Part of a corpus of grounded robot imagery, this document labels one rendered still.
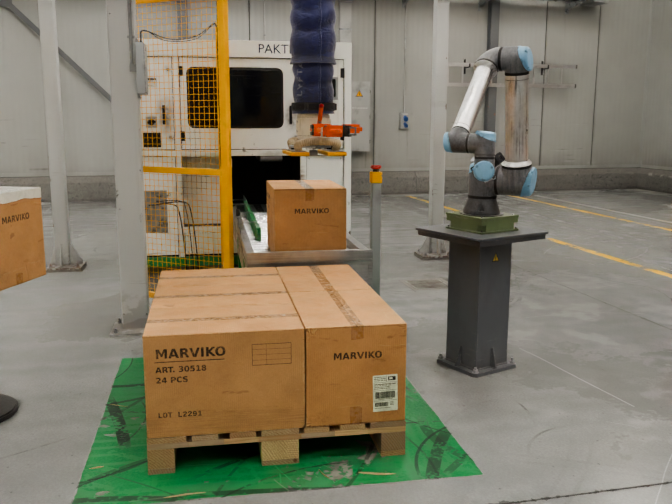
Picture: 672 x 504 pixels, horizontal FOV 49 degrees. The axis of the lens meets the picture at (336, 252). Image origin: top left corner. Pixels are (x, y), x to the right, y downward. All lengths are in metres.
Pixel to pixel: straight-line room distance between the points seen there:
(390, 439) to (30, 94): 10.67
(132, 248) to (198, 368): 2.02
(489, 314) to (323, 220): 1.03
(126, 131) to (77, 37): 8.30
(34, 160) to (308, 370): 10.45
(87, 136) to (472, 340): 9.75
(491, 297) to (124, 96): 2.45
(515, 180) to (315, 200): 1.07
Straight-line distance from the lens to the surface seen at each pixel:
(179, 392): 2.83
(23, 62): 12.95
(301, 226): 4.03
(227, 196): 4.69
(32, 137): 12.91
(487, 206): 3.85
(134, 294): 4.76
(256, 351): 2.78
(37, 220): 3.52
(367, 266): 4.08
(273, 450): 2.93
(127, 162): 4.65
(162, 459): 2.93
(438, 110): 7.07
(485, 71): 3.66
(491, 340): 3.99
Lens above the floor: 1.32
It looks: 10 degrees down
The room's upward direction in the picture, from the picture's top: straight up
